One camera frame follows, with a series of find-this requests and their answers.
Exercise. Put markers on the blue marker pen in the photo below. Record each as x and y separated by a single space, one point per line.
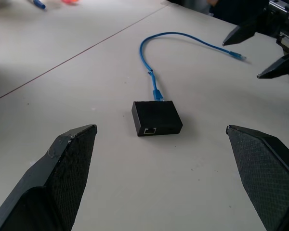
39 3

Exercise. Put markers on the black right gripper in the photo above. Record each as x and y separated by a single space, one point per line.
283 19

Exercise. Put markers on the person in dark clothing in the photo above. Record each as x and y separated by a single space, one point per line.
231 10

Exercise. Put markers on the small black network box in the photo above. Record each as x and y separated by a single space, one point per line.
156 113

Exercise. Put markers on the orange pink object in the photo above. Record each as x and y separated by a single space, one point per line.
69 1

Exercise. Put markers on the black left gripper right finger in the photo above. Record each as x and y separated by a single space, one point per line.
267 173

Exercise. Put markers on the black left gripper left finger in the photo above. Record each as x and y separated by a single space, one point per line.
50 183

